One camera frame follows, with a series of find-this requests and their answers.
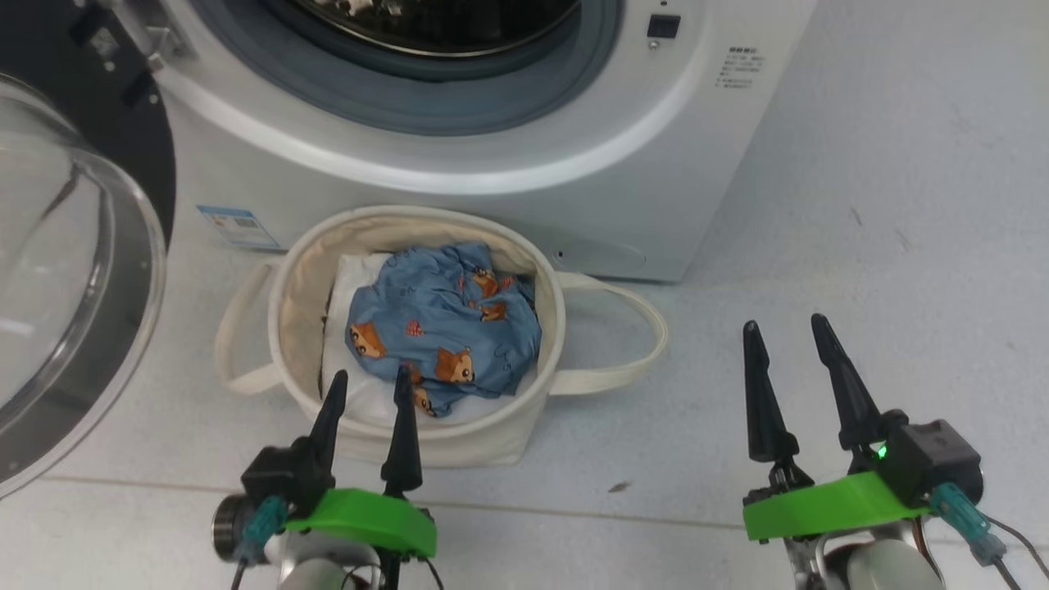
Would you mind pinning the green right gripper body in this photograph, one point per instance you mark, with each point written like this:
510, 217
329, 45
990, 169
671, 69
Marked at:
828, 506

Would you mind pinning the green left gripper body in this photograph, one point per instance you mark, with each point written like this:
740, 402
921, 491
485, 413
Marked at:
369, 520

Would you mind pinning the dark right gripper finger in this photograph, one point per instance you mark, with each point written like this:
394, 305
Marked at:
766, 410
852, 401

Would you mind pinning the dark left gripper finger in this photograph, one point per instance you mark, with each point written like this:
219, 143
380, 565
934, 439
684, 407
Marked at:
402, 451
329, 426

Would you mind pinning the blue bear-print garment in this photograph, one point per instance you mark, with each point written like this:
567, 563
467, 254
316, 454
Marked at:
442, 319

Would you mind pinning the round washing machine door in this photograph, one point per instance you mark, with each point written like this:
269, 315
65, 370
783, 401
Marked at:
74, 270

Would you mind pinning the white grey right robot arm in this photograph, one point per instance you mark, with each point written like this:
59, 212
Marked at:
885, 569

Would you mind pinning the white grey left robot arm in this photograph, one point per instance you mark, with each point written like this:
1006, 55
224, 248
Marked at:
320, 567

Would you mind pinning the white front-load washing machine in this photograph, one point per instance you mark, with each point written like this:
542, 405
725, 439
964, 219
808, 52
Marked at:
508, 172

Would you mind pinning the white cloth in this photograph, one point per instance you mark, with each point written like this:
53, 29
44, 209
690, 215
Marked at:
352, 385

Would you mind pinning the cream canvas laundry basket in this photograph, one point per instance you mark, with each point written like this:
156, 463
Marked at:
459, 438

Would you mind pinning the blue energy label sticker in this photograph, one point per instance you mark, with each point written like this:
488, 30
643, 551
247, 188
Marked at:
239, 227

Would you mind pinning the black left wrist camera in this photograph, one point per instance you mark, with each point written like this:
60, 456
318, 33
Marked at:
279, 479

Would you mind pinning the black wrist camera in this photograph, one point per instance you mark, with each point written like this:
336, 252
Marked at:
279, 479
934, 459

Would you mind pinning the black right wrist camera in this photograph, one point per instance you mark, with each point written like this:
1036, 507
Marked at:
934, 459

